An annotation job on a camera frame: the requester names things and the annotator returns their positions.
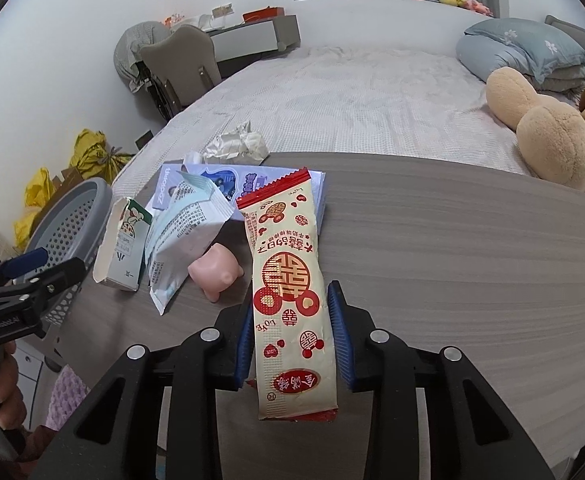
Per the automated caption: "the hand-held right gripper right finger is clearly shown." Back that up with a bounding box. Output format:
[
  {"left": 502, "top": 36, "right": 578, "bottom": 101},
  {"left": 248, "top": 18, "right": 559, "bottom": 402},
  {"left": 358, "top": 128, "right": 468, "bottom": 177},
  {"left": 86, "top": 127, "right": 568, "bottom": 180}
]
[{"left": 327, "top": 280, "right": 556, "bottom": 480}]

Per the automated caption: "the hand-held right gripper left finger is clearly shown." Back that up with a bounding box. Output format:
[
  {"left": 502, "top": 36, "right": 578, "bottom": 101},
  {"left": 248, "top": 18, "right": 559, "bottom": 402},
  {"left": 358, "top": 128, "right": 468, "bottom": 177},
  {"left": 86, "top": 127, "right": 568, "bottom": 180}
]
[{"left": 31, "top": 302, "right": 256, "bottom": 480}]

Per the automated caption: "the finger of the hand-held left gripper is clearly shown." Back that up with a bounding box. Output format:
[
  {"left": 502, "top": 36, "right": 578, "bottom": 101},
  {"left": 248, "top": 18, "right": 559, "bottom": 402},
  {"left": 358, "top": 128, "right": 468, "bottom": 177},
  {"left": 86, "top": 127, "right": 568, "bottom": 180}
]
[
  {"left": 0, "top": 257, "right": 87, "bottom": 311},
  {"left": 0, "top": 248, "right": 49, "bottom": 289}
]

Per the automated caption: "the grey perforated plastic basket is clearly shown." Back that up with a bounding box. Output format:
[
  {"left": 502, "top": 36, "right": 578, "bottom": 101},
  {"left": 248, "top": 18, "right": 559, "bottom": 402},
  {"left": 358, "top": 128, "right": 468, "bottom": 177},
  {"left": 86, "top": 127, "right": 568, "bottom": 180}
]
[{"left": 22, "top": 177, "right": 114, "bottom": 346}]

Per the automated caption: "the red and cream snack wrapper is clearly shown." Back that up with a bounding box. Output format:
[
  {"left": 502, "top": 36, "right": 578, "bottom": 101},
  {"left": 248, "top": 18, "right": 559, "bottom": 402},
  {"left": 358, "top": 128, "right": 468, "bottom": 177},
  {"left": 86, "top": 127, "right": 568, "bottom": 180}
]
[{"left": 236, "top": 167, "right": 341, "bottom": 423}]

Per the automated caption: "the person's left hand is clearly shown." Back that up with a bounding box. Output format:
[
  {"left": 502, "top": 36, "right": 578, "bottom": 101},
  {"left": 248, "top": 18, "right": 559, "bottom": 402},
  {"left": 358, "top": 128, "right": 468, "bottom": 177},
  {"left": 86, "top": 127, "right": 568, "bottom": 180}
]
[{"left": 0, "top": 344, "right": 53, "bottom": 464}]

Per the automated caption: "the white cabinet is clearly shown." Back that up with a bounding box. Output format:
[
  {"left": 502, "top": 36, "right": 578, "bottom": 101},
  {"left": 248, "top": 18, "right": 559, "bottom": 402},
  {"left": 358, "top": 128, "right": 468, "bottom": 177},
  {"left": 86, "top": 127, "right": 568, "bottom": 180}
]
[{"left": 7, "top": 330, "right": 68, "bottom": 431}]

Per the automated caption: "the white and green small carton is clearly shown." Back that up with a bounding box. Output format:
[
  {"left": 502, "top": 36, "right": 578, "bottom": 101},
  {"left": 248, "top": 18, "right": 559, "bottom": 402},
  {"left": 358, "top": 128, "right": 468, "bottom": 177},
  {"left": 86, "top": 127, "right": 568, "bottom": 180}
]
[{"left": 93, "top": 197, "right": 153, "bottom": 292}]

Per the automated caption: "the pink pig toy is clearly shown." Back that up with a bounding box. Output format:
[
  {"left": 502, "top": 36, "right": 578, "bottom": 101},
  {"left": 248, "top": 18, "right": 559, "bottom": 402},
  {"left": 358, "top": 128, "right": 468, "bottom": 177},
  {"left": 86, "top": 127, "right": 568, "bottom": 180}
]
[{"left": 187, "top": 242, "right": 244, "bottom": 303}]

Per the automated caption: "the pink knitted cloth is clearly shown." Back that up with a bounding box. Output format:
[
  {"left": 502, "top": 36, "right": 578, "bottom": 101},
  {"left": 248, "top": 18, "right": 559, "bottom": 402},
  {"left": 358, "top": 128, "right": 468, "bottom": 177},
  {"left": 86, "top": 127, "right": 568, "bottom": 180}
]
[{"left": 42, "top": 365, "right": 93, "bottom": 431}]

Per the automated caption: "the brown cardboard piece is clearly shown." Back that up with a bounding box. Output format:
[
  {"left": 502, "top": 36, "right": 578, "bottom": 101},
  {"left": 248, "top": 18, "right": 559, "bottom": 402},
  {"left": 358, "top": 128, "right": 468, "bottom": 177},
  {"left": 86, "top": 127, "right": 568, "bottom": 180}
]
[{"left": 47, "top": 167, "right": 86, "bottom": 201}]

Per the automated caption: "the light blue printed packet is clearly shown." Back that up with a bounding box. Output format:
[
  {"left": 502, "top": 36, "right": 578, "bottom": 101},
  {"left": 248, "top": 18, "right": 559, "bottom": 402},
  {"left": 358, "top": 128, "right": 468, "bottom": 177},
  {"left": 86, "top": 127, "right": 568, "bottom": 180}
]
[{"left": 144, "top": 170, "right": 234, "bottom": 317}]

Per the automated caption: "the blue and white flat booklet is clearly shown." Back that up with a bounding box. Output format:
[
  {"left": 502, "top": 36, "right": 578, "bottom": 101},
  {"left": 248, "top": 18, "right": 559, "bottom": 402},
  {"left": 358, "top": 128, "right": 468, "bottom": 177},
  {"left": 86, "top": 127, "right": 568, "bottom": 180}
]
[{"left": 145, "top": 162, "right": 328, "bottom": 226}]

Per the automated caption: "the crumpled white paper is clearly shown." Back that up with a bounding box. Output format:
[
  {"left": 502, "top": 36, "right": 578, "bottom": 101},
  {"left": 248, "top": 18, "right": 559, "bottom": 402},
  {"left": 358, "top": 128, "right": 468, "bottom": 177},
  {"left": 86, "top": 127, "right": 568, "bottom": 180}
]
[{"left": 203, "top": 121, "right": 269, "bottom": 163}]

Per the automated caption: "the grey cloth bag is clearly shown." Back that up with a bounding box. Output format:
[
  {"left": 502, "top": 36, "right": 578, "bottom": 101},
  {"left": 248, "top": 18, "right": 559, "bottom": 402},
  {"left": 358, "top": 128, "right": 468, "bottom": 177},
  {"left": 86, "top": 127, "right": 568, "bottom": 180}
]
[{"left": 113, "top": 20, "right": 173, "bottom": 93}]

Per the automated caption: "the bed with grey sheet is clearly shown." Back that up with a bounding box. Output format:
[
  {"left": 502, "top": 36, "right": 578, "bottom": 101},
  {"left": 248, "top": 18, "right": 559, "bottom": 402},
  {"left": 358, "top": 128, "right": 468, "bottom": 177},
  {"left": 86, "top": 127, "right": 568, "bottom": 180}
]
[{"left": 110, "top": 45, "right": 585, "bottom": 196}]

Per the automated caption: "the beige upholstered chair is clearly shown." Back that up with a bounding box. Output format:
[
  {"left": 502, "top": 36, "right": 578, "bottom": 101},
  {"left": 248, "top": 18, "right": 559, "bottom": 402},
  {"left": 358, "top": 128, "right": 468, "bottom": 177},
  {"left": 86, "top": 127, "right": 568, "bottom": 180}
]
[{"left": 139, "top": 25, "right": 223, "bottom": 121}]

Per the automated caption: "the white and orange plastic bag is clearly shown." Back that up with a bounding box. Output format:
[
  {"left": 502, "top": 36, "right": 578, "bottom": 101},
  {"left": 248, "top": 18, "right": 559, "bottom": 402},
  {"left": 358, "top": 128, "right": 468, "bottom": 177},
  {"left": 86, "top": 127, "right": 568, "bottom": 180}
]
[{"left": 162, "top": 13, "right": 208, "bottom": 29}]

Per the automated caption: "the large beige plush bear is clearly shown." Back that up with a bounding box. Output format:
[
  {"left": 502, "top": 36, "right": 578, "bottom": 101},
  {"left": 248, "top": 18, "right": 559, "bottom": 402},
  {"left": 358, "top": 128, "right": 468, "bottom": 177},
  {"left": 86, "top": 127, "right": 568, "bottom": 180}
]
[{"left": 487, "top": 66, "right": 585, "bottom": 196}]

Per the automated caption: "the grey and white desk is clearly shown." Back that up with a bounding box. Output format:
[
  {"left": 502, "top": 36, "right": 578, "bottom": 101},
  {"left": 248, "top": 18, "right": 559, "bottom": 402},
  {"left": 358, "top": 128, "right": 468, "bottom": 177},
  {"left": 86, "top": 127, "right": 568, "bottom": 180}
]
[{"left": 207, "top": 14, "right": 302, "bottom": 78}]

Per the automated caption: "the plain light blue pillow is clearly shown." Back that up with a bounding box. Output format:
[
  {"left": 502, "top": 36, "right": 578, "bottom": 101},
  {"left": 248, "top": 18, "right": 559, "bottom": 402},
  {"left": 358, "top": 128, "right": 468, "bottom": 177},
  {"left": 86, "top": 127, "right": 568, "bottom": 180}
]
[{"left": 455, "top": 35, "right": 543, "bottom": 84}]

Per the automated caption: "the red box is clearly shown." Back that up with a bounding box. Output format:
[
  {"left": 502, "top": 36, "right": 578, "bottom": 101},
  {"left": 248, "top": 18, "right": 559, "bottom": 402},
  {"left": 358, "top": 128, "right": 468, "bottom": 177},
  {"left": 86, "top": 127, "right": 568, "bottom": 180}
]
[{"left": 242, "top": 6, "right": 286, "bottom": 22}]

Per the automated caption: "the light blue floral pillow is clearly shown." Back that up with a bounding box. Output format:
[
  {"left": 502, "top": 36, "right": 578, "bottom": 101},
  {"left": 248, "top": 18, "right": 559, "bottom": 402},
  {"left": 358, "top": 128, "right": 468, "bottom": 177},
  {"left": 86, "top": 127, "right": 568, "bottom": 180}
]
[{"left": 463, "top": 16, "right": 585, "bottom": 82}]

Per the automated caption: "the grey padded headboard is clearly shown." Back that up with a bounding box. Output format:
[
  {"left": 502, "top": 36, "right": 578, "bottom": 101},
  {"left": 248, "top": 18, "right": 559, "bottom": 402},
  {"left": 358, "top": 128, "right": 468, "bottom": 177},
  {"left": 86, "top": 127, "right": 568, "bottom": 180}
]
[{"left": 545, "top": 14, "right": 585, "bottom": 53}]

